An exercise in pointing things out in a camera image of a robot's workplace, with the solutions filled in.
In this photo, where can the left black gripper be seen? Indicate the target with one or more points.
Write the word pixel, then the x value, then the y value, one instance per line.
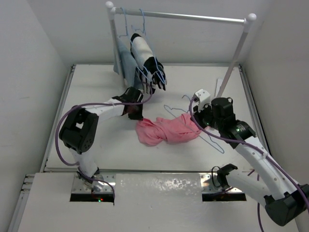
pixel 138 116

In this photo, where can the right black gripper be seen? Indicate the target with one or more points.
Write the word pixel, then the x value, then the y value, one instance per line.
pixel 197 114

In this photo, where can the blue wire hanger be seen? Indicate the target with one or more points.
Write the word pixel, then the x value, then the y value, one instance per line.
pixel 210 141

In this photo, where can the pink t shirt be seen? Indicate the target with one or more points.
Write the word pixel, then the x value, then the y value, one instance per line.
pixel 172 131

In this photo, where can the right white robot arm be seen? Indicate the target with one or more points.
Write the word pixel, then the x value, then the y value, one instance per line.
pixel 282 197

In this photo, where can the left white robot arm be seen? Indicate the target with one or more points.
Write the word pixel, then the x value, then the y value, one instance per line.
pixel 79 126

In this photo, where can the blue hanger with striped garment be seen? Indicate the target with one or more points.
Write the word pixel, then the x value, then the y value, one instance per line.
pixel 142 30

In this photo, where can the black and white hanging garment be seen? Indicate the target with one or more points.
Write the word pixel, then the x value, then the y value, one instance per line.
pixel 150 71

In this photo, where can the light blue hanging garment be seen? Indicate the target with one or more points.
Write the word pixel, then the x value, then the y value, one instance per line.
pixel 130 67

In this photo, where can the white clothes rack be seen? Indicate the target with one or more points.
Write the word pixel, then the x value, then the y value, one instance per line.
pixel 247 24

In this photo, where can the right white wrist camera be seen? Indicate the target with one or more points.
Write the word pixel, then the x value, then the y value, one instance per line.
pixel 201 96

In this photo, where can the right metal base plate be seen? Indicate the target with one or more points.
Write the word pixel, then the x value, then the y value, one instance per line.
pixel 207 186

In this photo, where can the metal base plate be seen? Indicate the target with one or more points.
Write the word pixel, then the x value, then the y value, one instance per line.
pixel 82 186
pixel 207 186

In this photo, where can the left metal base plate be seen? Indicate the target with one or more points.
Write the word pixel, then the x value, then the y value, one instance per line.
pixel 82 186

